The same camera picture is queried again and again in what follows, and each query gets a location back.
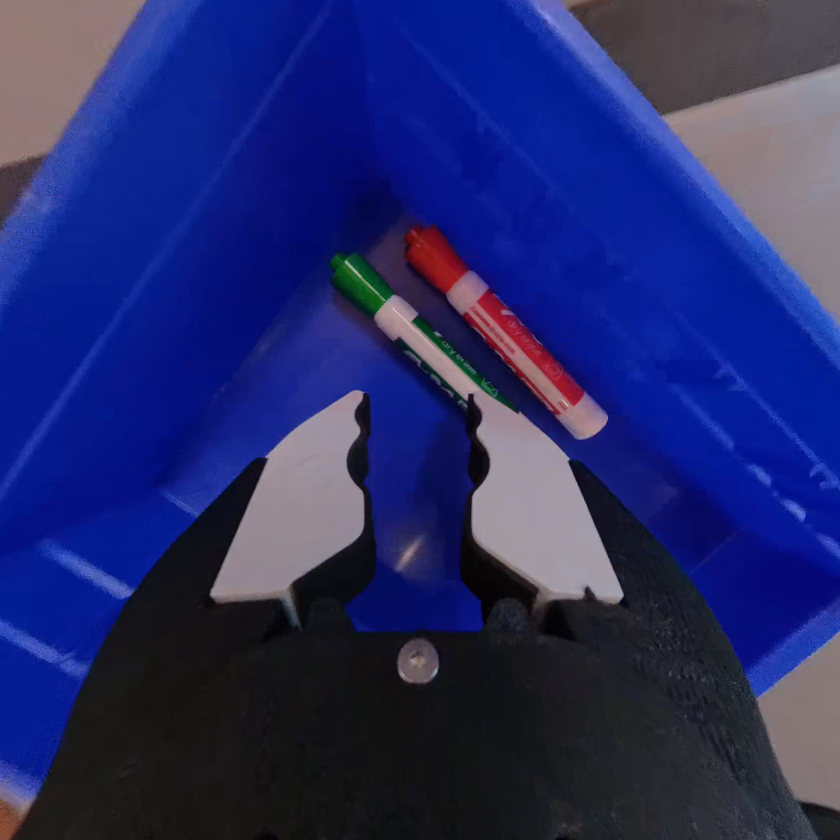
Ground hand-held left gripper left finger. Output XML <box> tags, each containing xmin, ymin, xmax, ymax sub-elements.
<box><xmin>209</xmin><ymin>390</ymin><xmax>378</xmax><ymax>626</ymax></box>

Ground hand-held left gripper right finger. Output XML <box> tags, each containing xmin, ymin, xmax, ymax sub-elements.
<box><xmin>461</xmin><ymin>392</ymin><xmax>626</xmax><ymax>610</ymax></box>

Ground green dry erase marker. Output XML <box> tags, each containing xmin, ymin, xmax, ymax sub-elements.
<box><xmin>329</xmin><ymin>252</ymin><xmax>521</xmax><ymax>416</ymax></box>

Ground blue plastic bin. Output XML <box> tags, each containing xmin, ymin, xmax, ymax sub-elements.
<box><xmin>0</xmin><ymin>0</ymin><xmax>840</xmax><ymax>808</ymax></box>

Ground red dry erase marker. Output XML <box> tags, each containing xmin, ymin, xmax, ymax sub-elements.
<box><xmin>403</xmin><ymin>225</ymin><xmax>609</xmax><ymax>441</ymax></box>

